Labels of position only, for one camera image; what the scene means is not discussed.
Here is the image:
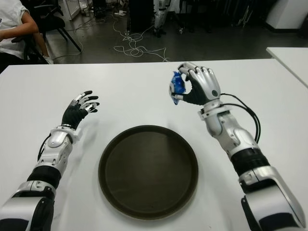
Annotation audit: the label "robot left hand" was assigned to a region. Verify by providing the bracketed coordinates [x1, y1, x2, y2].
[61, 90, 100, 128]

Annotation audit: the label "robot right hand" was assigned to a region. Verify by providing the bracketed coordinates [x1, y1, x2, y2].
[177, 61, 222, 106]

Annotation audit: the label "blue Oreo cookie pack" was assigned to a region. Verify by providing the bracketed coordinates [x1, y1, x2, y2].
[168, 69, 187, 106]

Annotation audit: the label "silver humanoid robot legs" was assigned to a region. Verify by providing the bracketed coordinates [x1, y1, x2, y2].
[154, 0, 168, 38]

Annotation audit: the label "white side table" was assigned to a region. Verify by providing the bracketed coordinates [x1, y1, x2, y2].
[266, 47, 308, 89]

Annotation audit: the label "black chair with armrest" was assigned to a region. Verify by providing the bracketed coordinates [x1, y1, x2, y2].
[11, 36, 40, 64]

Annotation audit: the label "black floor cabinet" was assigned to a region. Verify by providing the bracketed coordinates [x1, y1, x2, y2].
[129, 0, 155, 33]

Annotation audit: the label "black office chair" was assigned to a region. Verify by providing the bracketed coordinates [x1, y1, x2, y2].
[31, 0, 83, 62]

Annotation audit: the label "round brown tray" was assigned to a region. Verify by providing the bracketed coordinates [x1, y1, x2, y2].
[98, 124, 200, 220]

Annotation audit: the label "white cabinet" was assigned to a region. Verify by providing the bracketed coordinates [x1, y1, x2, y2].
[59, 0, 84, 22]

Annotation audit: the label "seated person in white shirt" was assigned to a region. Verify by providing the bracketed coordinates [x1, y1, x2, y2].
[0, 0, 55, 74]

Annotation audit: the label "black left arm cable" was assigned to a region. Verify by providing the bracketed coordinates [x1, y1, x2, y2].
[37, 134, 52, 159]

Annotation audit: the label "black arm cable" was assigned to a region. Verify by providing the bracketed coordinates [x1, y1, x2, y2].
[37, 134, 52, 159]
[220, 93, 262, 145]

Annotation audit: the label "thin white floor cable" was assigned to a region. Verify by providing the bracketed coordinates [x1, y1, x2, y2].
[51, 47, 84, 61]

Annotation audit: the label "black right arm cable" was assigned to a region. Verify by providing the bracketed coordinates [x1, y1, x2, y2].
[220, 93, 262, 145]

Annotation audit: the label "tangled white floor cable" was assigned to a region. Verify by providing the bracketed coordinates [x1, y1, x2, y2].
[113, 14, 170, 63]

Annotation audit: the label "white pedestal block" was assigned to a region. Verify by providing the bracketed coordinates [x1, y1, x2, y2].
[266, 0, 308, 32]

